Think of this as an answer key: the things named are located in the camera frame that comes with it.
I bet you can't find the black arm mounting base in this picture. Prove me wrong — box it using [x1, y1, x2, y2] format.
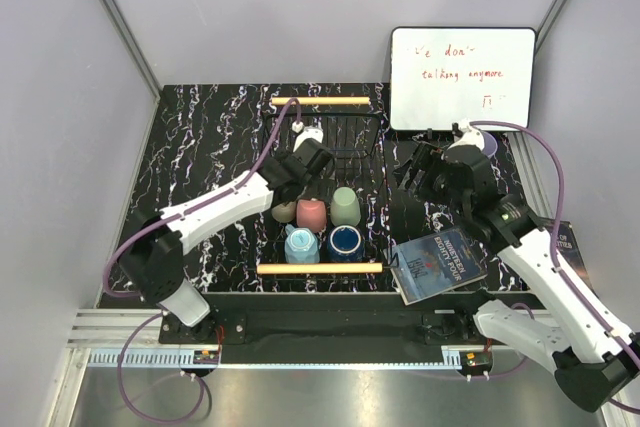
[159, 293, 486, 354]

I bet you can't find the lavender plastic cup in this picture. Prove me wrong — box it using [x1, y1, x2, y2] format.
[481, 130, 498, 158]

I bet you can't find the pink plastic cup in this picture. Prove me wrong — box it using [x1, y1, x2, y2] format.
[296, 199, 327, 233]

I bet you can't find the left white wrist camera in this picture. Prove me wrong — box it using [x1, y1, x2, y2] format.
[291, 121, 324, 152]

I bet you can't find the black wire dish rack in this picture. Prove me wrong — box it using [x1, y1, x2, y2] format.
[254, 109, 393, 292]

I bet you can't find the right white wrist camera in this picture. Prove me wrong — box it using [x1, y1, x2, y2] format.
[450, 119, 485, 150]

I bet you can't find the Nineteen Eighty-Four book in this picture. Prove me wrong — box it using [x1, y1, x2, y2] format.
[388, 228, 487, 305]

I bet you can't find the far wooden rack handle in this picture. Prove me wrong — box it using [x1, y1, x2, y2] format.
[270, 96, 371, 106]

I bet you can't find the sage green plastic cup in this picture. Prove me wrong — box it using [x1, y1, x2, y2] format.
[330, 187, 361, 226]

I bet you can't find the light blue faceted cup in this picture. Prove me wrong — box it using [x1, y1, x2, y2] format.
[284, 225, 320, 264]

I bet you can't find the near wooden rack handle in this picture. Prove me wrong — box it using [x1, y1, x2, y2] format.
[257, 262, 383, 275]

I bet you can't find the white slotted cable duct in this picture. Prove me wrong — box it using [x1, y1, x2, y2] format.
[88, 346, 465, 370]

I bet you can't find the wooden rack handle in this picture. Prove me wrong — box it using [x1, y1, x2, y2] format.
[257, 262, 383, 275]
[270, 96, 371, 106]

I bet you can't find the dark blue ceramic cup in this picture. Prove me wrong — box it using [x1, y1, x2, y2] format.
[327, 225, 364, 263]

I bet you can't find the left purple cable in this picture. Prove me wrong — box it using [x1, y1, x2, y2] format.
[102, 98, 304, 423]

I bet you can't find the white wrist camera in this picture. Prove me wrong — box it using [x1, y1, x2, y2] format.
[450, 119, 485, 150]
[291, 121, 324, 152]

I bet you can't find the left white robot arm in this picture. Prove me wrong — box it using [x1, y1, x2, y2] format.
[115, 138, 335, 343]

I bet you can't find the Tale of Two Cities book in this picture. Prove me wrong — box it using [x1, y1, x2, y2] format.
[557, 221, 588, 281]

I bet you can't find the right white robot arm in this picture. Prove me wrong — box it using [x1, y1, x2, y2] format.
[393, 143, 639, 412]

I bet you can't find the white dry-erase board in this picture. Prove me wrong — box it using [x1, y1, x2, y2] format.
[389, 27, 537, 131]

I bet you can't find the taupe ceramic mug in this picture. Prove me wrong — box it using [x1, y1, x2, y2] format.
[271, 201, 297, 224]

